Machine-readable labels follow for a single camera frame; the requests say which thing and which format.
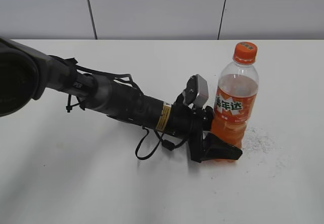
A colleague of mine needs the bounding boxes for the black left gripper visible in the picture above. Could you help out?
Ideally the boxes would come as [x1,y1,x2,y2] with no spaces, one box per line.
[168,102,242,163]

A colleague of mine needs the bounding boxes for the orange soda plastic bottle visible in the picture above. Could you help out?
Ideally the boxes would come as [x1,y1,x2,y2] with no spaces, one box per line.
[211,55,259,149]

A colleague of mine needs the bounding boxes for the orange bottle cap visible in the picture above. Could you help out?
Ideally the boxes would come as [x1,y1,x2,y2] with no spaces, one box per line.
[233,42,258,65]

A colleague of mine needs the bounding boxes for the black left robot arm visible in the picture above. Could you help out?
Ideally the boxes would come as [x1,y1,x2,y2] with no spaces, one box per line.
[1,38,242,162]

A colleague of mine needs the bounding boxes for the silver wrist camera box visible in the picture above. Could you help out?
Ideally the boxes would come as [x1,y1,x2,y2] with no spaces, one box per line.
[182,74,209,108]

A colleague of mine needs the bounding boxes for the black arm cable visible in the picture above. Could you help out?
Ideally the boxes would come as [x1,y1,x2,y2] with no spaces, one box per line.
[135,126,190,161]

